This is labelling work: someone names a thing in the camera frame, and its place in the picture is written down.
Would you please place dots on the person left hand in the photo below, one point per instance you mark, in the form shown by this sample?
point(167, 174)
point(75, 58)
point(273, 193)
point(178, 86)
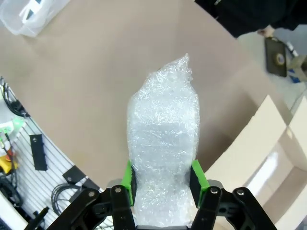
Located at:
point(267, 32)

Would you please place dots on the bubble-wrapped clock end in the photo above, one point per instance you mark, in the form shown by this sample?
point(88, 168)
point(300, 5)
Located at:
point(164, 134)

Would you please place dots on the green white connector block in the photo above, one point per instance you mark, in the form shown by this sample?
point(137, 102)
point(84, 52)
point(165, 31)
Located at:
point(13, 125)

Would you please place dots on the brown cardboard box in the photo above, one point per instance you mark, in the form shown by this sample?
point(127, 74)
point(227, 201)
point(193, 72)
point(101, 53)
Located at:
point(263, 155)

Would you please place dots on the person torso black hoodie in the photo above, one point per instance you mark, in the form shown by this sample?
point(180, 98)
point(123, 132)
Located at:
point(251, 14)

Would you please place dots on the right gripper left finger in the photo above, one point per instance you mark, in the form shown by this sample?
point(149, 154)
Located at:
point(120, 198)

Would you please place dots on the yellow emergency stop box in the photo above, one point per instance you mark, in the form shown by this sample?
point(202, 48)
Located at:
point(7, 165)

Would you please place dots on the black tablet device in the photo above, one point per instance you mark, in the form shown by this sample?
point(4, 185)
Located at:
point(275, 57)

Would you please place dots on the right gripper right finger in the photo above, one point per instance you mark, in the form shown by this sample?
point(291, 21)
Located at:
point(216, 201)

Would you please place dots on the long black slotted bracket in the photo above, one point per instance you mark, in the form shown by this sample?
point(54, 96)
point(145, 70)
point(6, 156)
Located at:
point(38, 152)

